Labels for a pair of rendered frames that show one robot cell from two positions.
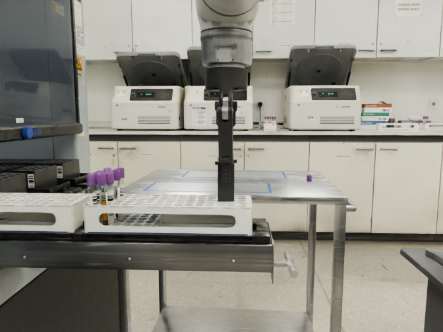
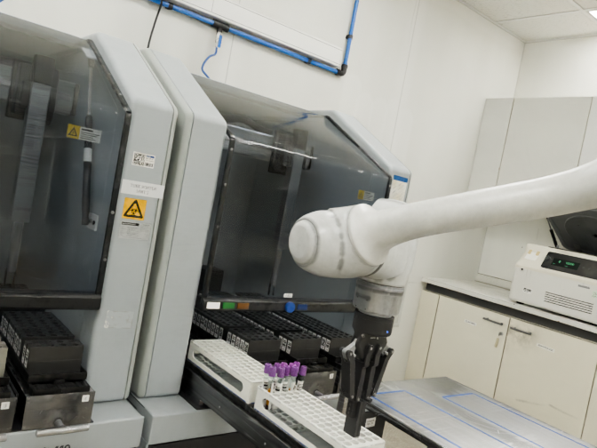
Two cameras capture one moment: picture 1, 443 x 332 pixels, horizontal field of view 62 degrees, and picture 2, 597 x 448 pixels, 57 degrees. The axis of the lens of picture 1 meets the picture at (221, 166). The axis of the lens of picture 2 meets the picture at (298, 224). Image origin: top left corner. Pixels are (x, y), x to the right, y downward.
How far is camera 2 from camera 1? 0.72 m
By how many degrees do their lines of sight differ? 48
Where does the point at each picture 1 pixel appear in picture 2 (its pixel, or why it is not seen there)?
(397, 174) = not seen: outside the picture
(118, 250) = (261, 433)
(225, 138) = (346, 376)
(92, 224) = (258, 404)
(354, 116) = not seen: outside the picture
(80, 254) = (242, 422)
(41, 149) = (335, 316)
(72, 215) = (251, 390)
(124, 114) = (528, 284)
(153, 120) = (567, 301)
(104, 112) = not seen: hidden behind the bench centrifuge
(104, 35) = (537, 173)
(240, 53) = (372, 305)
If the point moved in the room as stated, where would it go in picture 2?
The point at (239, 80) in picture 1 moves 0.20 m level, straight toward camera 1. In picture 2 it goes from (370, 328) to (284, 330)
